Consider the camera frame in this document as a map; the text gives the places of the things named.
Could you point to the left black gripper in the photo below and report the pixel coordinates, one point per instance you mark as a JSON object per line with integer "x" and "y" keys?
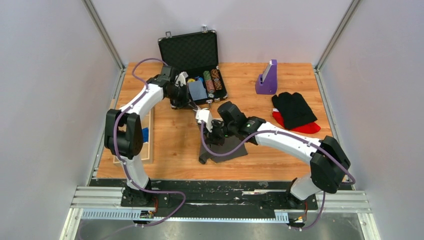
{"x": 186, "y": 103}

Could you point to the red underwear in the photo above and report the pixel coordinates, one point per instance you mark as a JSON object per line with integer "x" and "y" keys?
{"x": 309, "y": 128}

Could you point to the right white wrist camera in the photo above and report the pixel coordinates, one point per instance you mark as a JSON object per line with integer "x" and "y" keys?
{"x": 204, "y": 116}

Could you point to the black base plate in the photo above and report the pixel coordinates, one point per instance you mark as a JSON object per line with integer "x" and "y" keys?
{"x": 220, "y": 199}

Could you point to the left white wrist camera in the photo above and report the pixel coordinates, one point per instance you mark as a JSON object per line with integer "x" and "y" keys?
{"x": 181, "y": 79}

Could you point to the grey underwear white waistband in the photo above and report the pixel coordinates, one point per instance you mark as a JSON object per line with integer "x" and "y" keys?
{"x": 232, "y": 148}

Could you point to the black underwear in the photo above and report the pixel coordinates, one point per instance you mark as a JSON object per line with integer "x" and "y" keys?
{"x": 294, "y": 110}

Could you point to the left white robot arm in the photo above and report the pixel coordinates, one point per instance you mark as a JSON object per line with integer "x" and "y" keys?
{"x": 138, "y": 184}

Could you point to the blue rolled cloth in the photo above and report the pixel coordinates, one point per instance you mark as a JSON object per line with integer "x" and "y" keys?
{"x": 145, "y": 135}

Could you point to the purple card holder stand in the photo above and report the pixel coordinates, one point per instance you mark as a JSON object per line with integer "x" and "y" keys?
{"x": 267, "y": 82}

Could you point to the black poker chip case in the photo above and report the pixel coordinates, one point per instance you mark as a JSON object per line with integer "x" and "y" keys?
{"x": 196, "y": 54}

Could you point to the wooden compartment tray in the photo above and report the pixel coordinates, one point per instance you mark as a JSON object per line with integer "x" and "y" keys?
{"x": 129, "y": 135}

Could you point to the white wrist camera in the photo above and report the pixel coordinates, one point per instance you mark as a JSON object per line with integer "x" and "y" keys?
{"x": 181, "y": 79}
{"x": 204, "y": 116}

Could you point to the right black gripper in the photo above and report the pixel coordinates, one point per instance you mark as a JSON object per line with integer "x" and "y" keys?
{"x": 210, "y": 138}

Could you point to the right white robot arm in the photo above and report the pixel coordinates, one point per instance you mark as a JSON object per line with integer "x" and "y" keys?
{"x": 328, "y": 162}

